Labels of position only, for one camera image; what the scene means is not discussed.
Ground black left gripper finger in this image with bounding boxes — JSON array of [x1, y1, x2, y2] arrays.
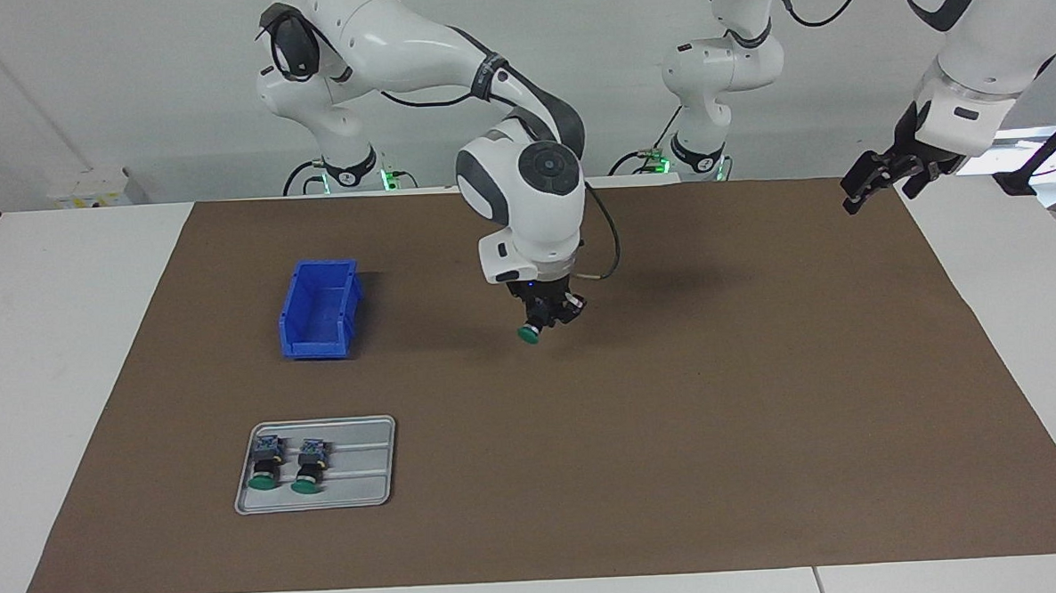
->
[[900, 154, 967, 200], [840, 149, 905, 216]]

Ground green push button switch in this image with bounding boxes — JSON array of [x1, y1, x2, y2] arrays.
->
[[245, 435, 288, 492], [288, 437, 332, 496], [516, 300, 559, 345]]

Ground brown table mat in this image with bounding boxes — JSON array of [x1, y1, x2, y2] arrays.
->
[[5, 163, 1056, 593]]

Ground blue plastic bin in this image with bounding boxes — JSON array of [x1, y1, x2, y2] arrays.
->
[[275, 257, 367, 361]]

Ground silver metal tray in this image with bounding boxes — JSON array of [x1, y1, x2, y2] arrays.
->
[[231, 415, 401, 516]]

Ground white box yellow label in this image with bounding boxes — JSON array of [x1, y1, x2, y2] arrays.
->
[[47, 166, 134, 210]]

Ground black base cable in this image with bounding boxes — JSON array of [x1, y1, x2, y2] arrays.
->
[[281, 158, 327, 198], [606, 102, 686, 176]]

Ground black velcro cable strap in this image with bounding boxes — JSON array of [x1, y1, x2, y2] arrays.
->
[[471, 53, 513, 103]]

